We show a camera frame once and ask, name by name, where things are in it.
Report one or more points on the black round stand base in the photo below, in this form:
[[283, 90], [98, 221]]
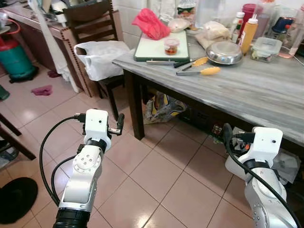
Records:
[[16, 202]]

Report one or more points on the stainless steel bowl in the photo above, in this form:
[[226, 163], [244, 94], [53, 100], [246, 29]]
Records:
[[224, 53]]

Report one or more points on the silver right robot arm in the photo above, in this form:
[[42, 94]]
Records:
[[266, 199]]

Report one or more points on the white green-edged cutting board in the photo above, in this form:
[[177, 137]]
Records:
[[152, 50]]

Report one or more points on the red lidded tumbler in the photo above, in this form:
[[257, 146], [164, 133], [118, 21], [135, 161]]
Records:
[[248, 10]]

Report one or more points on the white countertop appliance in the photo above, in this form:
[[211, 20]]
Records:
[[58, 9]]

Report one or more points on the small purple cloth scrap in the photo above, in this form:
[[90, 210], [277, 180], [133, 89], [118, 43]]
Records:
[[53, 74]]

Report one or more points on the small round clear food bag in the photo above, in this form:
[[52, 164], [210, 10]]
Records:
[[178, 25]]

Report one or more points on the clear bag beige food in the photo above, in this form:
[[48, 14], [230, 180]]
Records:
[[214, 32]]

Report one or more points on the dark wooden chair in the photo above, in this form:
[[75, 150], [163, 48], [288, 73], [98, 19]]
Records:
[[90, 23]]

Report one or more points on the steel kitchen knife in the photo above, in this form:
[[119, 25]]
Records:
[[161, 62]]

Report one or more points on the magenta cloth scrap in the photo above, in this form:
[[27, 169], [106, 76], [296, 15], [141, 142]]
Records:
[[42, 90]]

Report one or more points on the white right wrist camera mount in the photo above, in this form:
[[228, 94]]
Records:
[[266, 142]]

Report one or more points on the dark wooden furniture leg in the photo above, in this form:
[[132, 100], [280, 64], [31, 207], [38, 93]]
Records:
[[16, 142]]

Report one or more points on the small clear cup red food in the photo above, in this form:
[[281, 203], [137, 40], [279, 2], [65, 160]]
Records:
[[171, 47]]

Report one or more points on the brown wooden side counter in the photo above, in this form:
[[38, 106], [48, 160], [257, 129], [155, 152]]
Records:
[[71, 52]]

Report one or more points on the clear lidded food container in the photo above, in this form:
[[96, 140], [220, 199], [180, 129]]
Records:
[[266, 50]]

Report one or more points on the grey marble dining table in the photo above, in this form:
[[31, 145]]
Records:
[[237, 92]]

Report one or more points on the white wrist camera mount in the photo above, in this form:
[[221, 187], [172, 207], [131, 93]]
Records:
[[266, 142], [97, 122]]

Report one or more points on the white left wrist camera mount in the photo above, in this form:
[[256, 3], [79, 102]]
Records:
[[97, 122]]

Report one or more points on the white plastic shopping bag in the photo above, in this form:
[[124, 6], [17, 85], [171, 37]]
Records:
[[100, 59]]

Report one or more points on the white hanging cloth strip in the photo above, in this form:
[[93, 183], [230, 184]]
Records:
[[52, 42]]

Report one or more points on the printed woven bag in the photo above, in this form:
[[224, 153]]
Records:
[[164, 110]]

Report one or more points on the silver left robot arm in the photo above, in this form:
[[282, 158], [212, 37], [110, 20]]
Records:
[[85, 171]]

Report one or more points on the white crumpled plastic bag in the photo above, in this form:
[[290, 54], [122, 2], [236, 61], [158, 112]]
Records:
[[287, 166]]

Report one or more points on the red plastic bag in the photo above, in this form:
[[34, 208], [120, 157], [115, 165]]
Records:
[[151, 23]]

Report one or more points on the yellow squeeze sauce bottle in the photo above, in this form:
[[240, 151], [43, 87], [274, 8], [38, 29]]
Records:
[[248, 35]]

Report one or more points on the blue lidded glass jar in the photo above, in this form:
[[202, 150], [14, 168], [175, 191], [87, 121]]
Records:
[[282, 26]]

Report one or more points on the green gas cylinder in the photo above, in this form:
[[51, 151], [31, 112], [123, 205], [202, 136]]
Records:
[[16, 59]]

